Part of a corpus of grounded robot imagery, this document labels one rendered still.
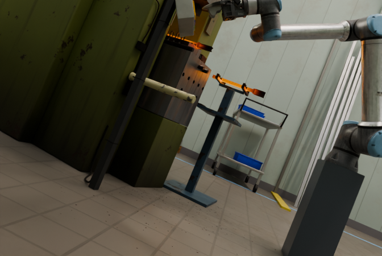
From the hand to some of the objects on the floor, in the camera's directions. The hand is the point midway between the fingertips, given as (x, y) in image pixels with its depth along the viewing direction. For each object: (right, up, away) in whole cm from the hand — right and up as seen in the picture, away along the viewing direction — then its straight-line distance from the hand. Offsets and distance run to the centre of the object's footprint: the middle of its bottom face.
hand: (204, 7), depth 174 cm
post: (-56, -90, +7) cm, 106 cm away
